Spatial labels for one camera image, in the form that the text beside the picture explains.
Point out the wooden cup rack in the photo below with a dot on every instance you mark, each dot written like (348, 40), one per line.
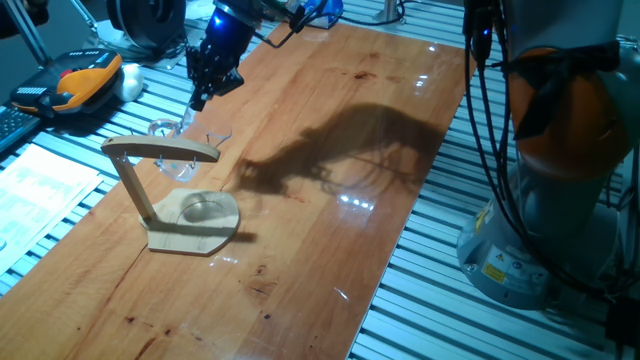
(195, 225)

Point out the glossy wooden board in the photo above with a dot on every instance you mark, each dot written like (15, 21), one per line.
(300, 250)

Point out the metal post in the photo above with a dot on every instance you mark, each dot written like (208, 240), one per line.
(390, 12)

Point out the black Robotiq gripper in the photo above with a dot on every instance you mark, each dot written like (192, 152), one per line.
(225, 42)

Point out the grey metal strut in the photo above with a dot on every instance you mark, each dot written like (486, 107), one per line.
(27, 32)

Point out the orange black teach pendant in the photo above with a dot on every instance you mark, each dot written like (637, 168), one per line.
(85, 82)

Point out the white rounded object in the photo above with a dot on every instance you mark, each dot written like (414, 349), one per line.
(131, 82)

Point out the black round spool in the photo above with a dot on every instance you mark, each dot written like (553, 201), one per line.
(145, 20)

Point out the white paper sheet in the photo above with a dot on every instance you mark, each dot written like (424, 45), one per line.
(40, 195)

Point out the black computer keyboard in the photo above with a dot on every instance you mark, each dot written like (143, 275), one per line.
(15, 125)

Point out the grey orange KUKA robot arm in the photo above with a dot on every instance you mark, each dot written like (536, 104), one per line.
(550, 225)

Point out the blue plastic packet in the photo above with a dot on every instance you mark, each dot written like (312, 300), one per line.
(332, 15)

